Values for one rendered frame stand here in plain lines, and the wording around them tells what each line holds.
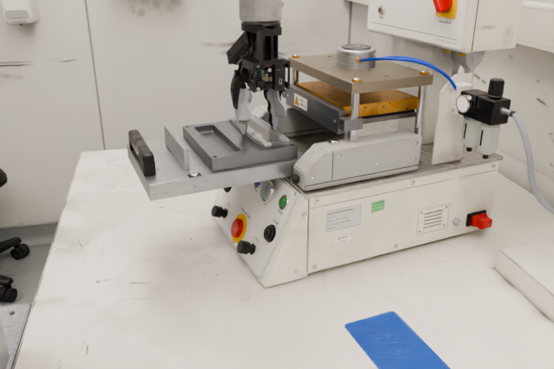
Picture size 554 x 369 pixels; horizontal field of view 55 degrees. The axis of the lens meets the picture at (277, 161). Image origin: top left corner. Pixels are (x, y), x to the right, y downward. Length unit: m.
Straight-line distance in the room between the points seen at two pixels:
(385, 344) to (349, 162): 0.31
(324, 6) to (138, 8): 0.85
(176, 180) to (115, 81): 1.67
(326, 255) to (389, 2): 0.57
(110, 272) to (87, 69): 1.57
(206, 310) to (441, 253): 0.50
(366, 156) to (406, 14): 0.35
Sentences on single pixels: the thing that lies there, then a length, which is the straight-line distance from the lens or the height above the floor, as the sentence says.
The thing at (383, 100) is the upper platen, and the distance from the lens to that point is 1.05.
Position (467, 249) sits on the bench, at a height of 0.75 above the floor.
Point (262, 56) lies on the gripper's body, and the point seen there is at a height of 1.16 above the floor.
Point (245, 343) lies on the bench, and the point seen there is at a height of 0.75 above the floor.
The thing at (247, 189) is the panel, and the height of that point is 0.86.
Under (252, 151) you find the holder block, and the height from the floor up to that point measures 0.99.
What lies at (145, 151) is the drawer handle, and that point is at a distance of 0.93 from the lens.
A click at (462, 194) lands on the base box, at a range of 1.17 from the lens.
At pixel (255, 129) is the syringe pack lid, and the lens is 1.03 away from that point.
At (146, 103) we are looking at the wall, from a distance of 2.57.
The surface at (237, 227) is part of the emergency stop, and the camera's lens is 1.10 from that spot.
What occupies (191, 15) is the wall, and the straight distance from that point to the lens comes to 2.50.
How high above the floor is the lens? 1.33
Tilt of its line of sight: 22 degrees down
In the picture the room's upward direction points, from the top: straight up
